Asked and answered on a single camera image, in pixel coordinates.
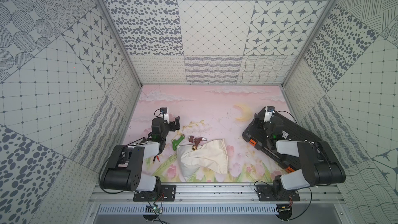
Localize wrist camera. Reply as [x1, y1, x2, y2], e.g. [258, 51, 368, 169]
[160, 107, 170, 123]
[264, 106, 275, 122]

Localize aluminium rail frame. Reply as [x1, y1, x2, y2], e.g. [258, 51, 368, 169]
[88, 183, 345, 204]

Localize small circuit board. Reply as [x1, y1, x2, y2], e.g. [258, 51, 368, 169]
[145, 205, 163, 215]

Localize red black wire leads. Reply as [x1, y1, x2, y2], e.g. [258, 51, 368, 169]
[152, 156, 160, 163]

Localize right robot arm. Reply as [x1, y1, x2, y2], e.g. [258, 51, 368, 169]
[249, 116, 346, 201]

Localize cream cloth soil bag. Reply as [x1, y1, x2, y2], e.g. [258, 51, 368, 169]
[176, 139, 229, 180]

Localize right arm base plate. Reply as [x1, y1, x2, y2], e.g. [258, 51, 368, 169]
[255, 184, 301, 202]

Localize black plastic tool case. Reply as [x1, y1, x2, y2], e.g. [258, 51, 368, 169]
[242, 107, 320, 173]

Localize green plastic pipe fitting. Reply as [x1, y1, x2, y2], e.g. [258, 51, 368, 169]
[172, 134, 185, 151]

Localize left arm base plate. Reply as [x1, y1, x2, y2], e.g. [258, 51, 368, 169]
[133, 184, 176, 202]

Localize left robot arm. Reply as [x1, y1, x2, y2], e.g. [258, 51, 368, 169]
[99, 116, 180, 202]

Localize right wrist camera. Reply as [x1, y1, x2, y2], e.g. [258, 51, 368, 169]
[264, 106, 275, 122]

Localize brown garden tap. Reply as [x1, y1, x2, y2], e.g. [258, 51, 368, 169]
[189, 136, 207, 150]

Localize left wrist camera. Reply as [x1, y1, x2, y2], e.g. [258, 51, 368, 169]
[160, 107, 170, 123]

